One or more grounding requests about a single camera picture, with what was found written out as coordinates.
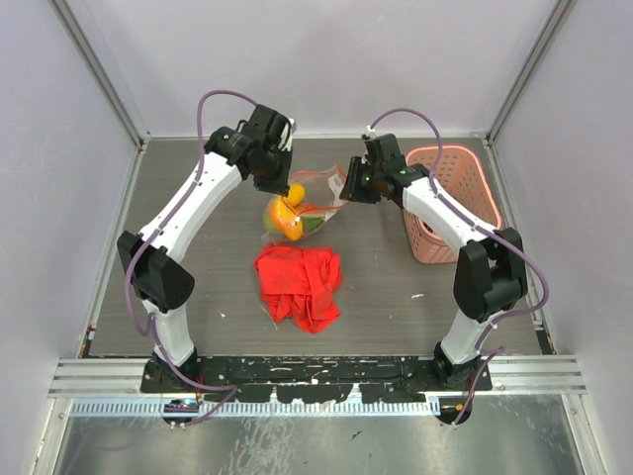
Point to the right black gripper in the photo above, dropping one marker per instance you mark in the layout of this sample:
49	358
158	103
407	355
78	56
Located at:
352	189

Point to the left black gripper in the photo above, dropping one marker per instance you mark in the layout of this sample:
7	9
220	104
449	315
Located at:
279	184

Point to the clear zip bag orange zipper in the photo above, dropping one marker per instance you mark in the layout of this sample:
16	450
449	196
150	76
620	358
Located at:
313	199

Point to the yellow lemon toy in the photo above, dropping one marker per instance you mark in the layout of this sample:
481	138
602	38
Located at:
296	195

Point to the watermelon slice toy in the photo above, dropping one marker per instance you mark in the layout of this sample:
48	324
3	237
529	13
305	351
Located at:
312	217

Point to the orange mango toy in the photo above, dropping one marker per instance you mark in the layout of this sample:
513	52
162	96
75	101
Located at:
285	219

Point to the green custard apple toy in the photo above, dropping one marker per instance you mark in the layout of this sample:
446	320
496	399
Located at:
269	225

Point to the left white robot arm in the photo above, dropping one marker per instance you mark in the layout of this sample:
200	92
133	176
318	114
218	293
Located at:
157	286

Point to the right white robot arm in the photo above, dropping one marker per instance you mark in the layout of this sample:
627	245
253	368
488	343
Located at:
490	274

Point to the red crumpled cloth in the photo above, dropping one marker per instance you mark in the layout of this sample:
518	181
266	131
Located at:
299	283

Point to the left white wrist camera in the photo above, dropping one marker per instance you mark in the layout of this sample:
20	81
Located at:
286	138

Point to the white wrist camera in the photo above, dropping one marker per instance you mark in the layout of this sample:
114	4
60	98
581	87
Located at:
286	138
369	134

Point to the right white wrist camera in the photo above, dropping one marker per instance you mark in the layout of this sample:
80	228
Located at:
369	134

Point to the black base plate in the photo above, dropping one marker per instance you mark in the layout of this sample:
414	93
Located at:
259	379

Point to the slotted cable duct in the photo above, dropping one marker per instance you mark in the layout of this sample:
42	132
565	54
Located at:
154	407

